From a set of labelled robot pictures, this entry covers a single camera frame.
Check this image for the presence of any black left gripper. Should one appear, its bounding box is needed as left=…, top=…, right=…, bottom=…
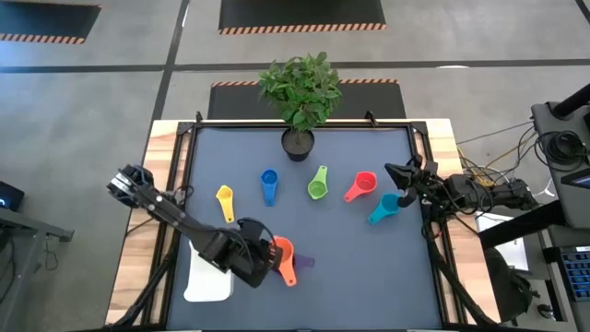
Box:
left=228, top=219, right=284, bottom=290

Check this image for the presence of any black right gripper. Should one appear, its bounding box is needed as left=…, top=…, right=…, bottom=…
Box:
left=383, top=154, right=446, bottom=209

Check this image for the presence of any orange plastic measuring cup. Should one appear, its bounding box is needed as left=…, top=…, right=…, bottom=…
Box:
left=270, top=235, right=298, bottom=288

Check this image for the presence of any teal plastic measuring cup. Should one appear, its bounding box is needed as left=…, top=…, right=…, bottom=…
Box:
left=367, top=193, right=403, bottom=226

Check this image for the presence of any purple plastic measuring cup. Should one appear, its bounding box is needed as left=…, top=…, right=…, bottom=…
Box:
left=292, top=253, right=316, bottom=272

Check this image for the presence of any red plastic measuring cup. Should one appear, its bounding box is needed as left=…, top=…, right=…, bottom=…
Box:
left=343, top=171, right=379, bottom=204

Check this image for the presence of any blue plastic measuring cup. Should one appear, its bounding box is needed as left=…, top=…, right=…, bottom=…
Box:
left=260, top=169, right=280, bottom=208

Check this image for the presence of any yellow plastic measuring cup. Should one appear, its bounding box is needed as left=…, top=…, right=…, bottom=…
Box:
left=215, top=184, right=236, bottom=224

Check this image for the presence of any green plastic measuring cup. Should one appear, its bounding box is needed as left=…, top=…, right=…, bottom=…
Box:
left=307, top=165, right=329, bottom=201

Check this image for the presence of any white plastic basket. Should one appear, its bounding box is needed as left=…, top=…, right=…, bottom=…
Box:
left=183, top=239, right=235, bottom=303

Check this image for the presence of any blue-grey table mat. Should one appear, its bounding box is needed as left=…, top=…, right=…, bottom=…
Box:
left=166, top=126, right=443, bottom=331

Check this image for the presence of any black plant pot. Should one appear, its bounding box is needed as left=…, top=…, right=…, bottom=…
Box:
left=280, top=127, right=316, bottom=162

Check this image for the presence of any black support beam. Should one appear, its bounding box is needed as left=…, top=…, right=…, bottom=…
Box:
left=478, top=200, right=567, bottom=250

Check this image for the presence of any white paper sheet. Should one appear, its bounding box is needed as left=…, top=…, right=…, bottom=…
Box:
left=474, top=211, right=530, bottom=273

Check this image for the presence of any green leafy plant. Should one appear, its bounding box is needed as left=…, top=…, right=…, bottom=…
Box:
left=257, top=51, right=343, bottom=134

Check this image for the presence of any black backpack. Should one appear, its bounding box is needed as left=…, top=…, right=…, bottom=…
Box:
left=483, top=246, right=540, bottom=325

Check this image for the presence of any grey equipment cart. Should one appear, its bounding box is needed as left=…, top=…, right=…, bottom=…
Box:
left=529, top=82, right=590, bottom=332

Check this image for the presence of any blue keypad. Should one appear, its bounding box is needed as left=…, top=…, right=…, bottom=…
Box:
left=560, top=246, right=590, bottom=303

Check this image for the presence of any black hazard-striped floor mat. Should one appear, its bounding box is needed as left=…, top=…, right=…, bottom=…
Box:
left=218, top=0, right=387, bottom=36
left=0, top=0, right=102, bottom=45

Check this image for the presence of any grey desk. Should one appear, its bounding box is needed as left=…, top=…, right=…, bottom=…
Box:
left=0, top=207, right=75, bottom=332

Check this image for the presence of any black box device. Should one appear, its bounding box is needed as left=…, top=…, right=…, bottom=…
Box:
left=0, top=180, right=26, bottom=212

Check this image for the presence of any yellow cable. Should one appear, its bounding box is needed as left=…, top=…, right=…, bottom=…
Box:
left=455, top=146, right=497, bottom=186

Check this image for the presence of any coiled black cable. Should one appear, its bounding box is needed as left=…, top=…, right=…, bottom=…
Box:
left=536, top=130, right=590, bottom=166

